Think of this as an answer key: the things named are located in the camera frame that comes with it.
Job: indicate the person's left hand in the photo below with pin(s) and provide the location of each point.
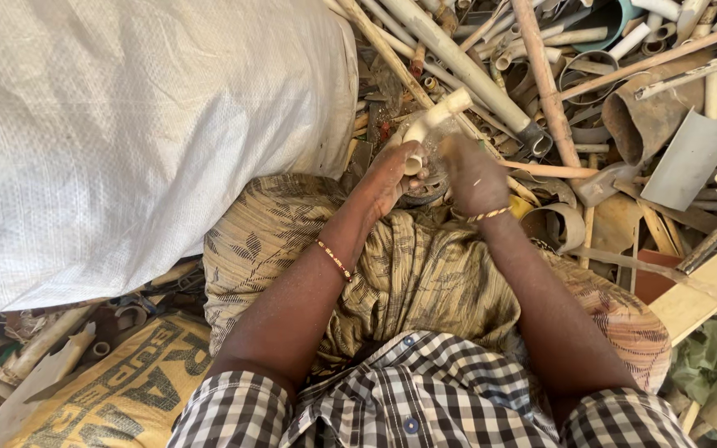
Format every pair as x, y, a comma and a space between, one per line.
383, 183

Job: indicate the person's right hand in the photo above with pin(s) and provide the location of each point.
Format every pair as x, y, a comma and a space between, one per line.
477, 180

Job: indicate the person's left fingers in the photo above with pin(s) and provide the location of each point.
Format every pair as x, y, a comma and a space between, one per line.
403, 152

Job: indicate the person's right fingers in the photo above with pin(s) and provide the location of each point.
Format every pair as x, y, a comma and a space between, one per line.
457, 149

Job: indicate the cream plastic pipe elbow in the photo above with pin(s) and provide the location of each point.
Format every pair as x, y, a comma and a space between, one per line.
436, 115

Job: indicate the round dark work block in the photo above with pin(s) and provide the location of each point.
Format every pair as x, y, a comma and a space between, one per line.
424, 198

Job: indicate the gold striped bangle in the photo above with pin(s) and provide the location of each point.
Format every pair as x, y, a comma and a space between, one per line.
489, 214

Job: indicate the long cream pipe black end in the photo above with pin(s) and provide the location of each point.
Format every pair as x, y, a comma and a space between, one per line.
458, 59

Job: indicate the long brown dirty pipe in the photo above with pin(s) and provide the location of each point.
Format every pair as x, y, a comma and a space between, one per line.
545, 81

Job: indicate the red beaded bangle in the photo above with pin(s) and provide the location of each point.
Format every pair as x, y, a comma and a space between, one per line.
335, 260

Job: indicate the olive patterned wrap skirt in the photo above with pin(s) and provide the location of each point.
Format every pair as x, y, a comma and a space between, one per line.
421, 280

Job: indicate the curled beige pipe strip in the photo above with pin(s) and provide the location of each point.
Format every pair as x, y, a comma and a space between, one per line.
567, 224

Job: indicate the heap of scrap plastic pipes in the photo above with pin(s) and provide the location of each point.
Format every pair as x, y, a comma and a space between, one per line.
620, 81

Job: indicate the wide rusty brown pipe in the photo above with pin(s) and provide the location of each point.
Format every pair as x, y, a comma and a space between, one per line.
645, 118

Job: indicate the teal wide pipe piece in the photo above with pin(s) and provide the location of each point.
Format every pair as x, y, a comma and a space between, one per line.
607, 25

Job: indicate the grey curved plastic sheet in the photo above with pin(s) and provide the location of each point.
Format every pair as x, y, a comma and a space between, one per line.
688, 162

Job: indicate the black white checked shirt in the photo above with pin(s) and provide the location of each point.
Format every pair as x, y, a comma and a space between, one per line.
433, 392

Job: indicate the large white woven sack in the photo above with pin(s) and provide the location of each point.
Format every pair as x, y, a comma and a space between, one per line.
134, 143

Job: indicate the pale wooden plank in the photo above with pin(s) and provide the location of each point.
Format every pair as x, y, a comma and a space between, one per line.
707, 280

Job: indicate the green plastic bag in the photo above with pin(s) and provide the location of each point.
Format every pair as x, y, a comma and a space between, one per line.
707, 354

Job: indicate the yellow printed woven sack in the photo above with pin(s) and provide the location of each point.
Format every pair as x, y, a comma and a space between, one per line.
128, 386

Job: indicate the pile of dirty pipe offcuts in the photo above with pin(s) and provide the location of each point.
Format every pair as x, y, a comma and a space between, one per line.
41, 348

